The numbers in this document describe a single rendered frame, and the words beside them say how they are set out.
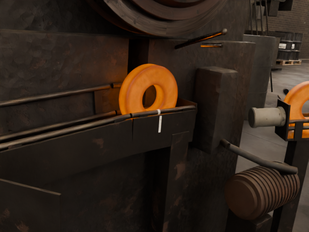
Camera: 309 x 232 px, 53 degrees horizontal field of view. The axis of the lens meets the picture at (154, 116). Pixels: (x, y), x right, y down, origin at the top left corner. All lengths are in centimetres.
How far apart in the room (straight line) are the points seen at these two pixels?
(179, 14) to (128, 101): 21
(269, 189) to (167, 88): 39
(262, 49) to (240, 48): 235
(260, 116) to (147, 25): 44
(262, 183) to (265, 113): 20
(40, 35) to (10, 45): 6
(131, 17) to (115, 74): 16
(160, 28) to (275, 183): 53
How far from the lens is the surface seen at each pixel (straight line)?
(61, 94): 68
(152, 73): 72
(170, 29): 70
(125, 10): 63
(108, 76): 74
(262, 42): 339
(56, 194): 36
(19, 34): 65
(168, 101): 77
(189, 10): 71
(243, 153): 89
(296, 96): 97
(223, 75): 85
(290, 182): 99
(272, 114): 95
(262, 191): 88
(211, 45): 70
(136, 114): 69
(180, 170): 82
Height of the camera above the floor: 90
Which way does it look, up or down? 16 degrees down
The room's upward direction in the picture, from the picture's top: 5 degrees clockwise
